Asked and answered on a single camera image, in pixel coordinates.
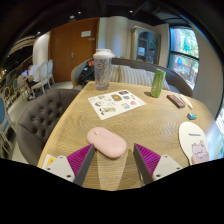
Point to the small teal pack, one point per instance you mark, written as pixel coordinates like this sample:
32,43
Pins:
192,116

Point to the person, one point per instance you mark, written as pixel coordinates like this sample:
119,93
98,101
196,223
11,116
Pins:
30,75

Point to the yellow and white card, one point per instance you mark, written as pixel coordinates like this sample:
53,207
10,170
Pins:
49,161

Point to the black backpack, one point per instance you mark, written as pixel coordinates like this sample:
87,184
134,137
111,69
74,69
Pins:
87,74

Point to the striped cushion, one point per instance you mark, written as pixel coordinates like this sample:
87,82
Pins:
165,85
135,76
114,73

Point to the group of white chairs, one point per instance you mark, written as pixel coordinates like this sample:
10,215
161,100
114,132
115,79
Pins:
45,73

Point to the white oval cartoon mouse pad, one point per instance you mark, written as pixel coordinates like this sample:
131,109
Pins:
192,136

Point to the grey curved sofa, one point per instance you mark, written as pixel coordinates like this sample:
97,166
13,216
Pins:
176,81

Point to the white squeeze tube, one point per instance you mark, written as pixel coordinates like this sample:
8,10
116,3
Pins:
186,102

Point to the white sticker sheet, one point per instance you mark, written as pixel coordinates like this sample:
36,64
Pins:
116,104

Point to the pink computer mouse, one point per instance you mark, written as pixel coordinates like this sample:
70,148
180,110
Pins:
106,142

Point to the brown wooden door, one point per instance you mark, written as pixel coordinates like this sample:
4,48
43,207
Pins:
66,50

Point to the green drink can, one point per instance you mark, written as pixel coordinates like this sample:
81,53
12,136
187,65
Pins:
158,83

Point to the black and orange box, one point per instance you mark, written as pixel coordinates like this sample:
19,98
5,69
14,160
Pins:
175,101

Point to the clear shaker bottle white lid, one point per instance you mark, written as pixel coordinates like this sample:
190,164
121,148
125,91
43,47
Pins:
102,71

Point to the dark-framed window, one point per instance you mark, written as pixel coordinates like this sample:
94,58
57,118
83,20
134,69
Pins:
183,55
221,126

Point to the arched glass-door cabinet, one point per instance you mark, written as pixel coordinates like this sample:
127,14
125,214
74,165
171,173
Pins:
146,45

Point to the grey tufted armchair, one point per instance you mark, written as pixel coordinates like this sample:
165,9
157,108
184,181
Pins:
40,123

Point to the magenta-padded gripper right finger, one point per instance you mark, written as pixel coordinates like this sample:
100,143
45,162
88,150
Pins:
150,159

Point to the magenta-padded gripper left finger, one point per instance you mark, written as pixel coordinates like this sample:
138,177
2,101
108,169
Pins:
78,160

